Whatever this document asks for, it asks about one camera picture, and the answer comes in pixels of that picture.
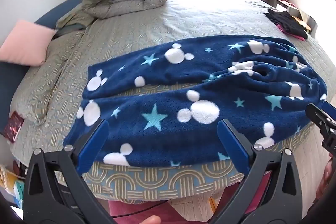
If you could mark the red booklet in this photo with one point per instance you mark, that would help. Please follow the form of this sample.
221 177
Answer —
13 129

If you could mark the blue fleece printed pants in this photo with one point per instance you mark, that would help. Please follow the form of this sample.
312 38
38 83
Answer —
183 77

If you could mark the green patterned pillow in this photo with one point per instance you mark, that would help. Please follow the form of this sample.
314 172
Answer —
39 92

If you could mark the person's right hand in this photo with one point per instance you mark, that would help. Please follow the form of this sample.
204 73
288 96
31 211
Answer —
328 179

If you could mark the pink garment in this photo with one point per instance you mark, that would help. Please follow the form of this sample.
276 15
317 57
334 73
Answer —
282 27

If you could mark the black clothes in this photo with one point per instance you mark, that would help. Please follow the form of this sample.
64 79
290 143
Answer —
288 23

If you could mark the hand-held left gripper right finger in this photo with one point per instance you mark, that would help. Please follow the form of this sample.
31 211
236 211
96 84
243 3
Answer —
231 145

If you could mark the pink cloth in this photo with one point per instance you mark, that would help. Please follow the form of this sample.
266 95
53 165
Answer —
288 3

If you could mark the bed with green patterned cover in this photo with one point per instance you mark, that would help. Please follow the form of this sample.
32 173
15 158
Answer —
210 11

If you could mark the colourful packaging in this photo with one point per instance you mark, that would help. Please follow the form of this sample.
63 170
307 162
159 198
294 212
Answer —
10 179

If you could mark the person's left hand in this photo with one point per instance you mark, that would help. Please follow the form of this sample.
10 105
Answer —
149 220

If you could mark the pink pillow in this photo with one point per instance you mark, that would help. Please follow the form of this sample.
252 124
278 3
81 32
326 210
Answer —
23 43

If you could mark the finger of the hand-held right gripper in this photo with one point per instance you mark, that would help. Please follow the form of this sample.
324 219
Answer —
329 108
316 115

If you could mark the red rug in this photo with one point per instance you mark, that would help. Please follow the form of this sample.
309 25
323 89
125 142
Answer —
126 209

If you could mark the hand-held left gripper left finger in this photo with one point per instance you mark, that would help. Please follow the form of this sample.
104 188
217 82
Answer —
94 145

